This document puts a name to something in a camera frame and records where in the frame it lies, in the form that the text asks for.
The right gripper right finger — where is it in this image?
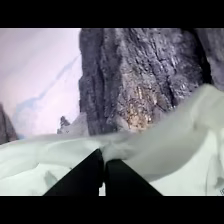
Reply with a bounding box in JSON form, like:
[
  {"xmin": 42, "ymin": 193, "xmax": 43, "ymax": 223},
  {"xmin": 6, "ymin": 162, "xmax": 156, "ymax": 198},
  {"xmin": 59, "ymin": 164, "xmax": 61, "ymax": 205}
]
[{"xmin": 104, "ymin": 158, "xmax": 164, "ymax": 197}]

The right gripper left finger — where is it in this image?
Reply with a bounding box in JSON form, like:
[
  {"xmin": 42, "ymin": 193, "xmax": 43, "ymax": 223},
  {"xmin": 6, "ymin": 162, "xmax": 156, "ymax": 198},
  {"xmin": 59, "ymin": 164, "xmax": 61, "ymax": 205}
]
[{"xmin": 43, "ymin": 148, "xmax": 105, "ymax": 197}]

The pale green garment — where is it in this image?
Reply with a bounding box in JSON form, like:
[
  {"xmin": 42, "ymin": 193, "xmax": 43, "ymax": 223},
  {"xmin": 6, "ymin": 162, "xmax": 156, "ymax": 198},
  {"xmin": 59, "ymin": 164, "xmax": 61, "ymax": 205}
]
[{"xmin": 0, "ymin": 83, "xmax": 224, "ymax": 197}]

